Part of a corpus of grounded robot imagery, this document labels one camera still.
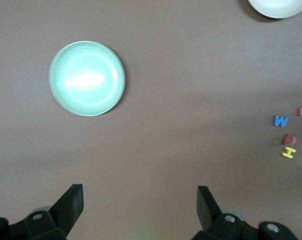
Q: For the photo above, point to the blue foam capital W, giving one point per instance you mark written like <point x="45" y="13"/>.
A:
<point x="281" y="121"/>

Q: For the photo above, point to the yellow foam letter H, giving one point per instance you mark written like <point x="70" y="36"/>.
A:
<point x="289" y="152"/>

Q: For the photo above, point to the red foam letter O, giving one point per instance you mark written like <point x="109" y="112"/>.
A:
<point x="292" y="141"/>

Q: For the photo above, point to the beige round plate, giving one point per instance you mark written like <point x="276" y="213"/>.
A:
<point x="278" y="7"/>

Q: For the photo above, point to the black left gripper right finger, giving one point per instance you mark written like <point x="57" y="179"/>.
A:
<point x="208" y="215"/>

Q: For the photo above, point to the brown table mat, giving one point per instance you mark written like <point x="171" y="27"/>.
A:
<point x="166" y="75"/>

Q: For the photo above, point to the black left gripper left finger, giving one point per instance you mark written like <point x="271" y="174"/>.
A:
<point x="66" y="212"/>

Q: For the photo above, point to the pale green round plate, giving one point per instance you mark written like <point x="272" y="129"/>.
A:
<point x="87" y="78"/>

